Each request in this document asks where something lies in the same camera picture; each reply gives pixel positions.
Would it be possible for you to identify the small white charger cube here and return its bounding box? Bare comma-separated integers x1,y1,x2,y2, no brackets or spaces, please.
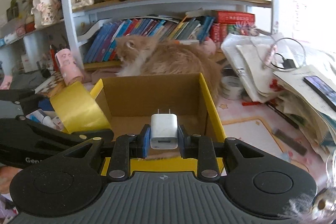
150,110,178,150

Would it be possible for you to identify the white spray bottle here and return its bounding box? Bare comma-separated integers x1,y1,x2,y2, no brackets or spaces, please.
26,109,57,129

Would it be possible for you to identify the yellow tape roll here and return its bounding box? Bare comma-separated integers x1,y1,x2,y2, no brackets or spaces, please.
50,80,111,134

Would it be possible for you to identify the small white staples box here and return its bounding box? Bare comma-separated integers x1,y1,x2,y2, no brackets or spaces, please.
52,116,64,131

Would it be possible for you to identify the yellow cardboard box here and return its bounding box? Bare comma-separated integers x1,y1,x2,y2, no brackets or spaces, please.
91,73,226,182

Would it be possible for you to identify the pink checkered tablecloth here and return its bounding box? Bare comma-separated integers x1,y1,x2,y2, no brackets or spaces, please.
34,77,332,188

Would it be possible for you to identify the wooden chess board box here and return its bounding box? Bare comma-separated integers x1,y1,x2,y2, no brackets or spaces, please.
35,72,66,98

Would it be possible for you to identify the pink folded cloth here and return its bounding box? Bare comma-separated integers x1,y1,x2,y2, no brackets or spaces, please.
91,68,120,84

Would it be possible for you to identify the pink cylindrical appliance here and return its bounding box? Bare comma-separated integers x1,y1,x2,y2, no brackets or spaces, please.
55,48,84,86

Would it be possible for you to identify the orange white fluffy cat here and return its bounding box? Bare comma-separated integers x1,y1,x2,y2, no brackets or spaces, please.
116,35,221,103

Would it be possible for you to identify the stack of papers and books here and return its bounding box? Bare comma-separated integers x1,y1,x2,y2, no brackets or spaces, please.
220,34,335,161

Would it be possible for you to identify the red book box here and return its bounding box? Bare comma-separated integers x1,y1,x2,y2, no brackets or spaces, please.
214,10,255,24

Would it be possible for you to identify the white bookshelf unit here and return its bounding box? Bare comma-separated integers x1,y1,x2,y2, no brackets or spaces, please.
1,0,272,75

